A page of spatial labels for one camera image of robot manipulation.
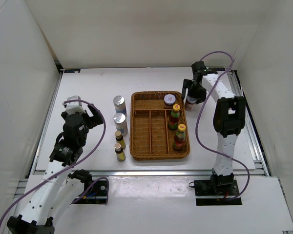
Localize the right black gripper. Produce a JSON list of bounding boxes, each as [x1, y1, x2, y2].
[[181, 79, 207, 105]]

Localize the white lid jar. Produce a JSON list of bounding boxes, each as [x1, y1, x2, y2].
[[185, 96, 196, 111], [164, 94, 176, 109]]

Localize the silver cap shaker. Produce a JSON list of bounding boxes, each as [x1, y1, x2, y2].
[[113, 113, 128, 136], [113, 96, 127, 116]]

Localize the red sauce bottle yellow cap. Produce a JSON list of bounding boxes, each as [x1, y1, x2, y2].
[[172, 124, 186, 151]]

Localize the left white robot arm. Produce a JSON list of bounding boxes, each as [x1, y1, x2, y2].
[[7, 99, 106, 234]]

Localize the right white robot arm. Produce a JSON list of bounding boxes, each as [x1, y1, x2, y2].
[[182, 61, 246, 195]]

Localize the small amber bottle far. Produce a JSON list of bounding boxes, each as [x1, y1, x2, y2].
[[115, 130, 126, 149]]

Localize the small amber bottle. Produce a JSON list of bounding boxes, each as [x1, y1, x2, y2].
[[114, 143, 126, 161], [115, 130, 126, 149]]

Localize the small amber bottle near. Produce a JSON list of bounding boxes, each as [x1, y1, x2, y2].
[[114, 143, 126, 161]]

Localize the brown wicker divided basket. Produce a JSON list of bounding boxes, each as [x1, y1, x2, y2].
[[130, 91, 190, 161]]

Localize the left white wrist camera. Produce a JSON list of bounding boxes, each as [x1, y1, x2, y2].
[[63, 101, 85, 115]]

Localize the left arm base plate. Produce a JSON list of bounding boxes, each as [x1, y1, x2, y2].
[[72, 177, 109, 205]]

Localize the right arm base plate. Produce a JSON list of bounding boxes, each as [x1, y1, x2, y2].
[[188, 180, 242, 206]]

